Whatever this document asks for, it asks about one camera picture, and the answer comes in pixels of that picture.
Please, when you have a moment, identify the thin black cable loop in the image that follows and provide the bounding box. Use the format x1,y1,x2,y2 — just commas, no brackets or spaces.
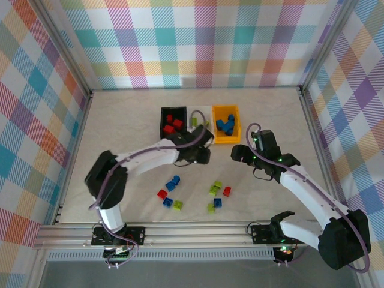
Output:
253,167,273,181

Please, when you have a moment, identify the orange plastic bin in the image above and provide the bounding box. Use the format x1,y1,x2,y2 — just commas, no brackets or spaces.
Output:
211,104,242,145

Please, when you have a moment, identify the white plastic bin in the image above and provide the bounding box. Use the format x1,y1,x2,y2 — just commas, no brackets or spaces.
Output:
185,104,215,145

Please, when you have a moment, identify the aluminium side rail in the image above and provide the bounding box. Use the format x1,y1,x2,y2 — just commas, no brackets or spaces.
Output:
52,89,94,226
298,85,343,211

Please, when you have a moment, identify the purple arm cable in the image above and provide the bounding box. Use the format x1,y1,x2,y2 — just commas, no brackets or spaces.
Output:
245,122,371,274
88,109,211,269

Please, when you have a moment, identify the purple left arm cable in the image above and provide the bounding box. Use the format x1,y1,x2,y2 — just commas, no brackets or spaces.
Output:
88,109,211,269

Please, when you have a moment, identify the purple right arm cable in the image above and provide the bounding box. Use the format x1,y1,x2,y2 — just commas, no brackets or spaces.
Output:
245,122,371,274

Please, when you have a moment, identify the long aluminium mounting rail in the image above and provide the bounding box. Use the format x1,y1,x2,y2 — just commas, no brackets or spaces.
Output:
32,221,322,250

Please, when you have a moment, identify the grey slotted cable duct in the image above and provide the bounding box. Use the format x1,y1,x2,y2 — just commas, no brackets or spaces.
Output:
47,250,277,262

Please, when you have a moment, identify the black plastic bin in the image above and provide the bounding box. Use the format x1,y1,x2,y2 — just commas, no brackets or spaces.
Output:
160,106,188,141

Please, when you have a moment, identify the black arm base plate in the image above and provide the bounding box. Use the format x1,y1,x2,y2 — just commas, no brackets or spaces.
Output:
91,226,146,247
250,224,307,245

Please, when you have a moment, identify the aluminium frame post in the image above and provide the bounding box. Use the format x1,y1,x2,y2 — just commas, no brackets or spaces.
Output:
31,0,94,98
299,0,362,94

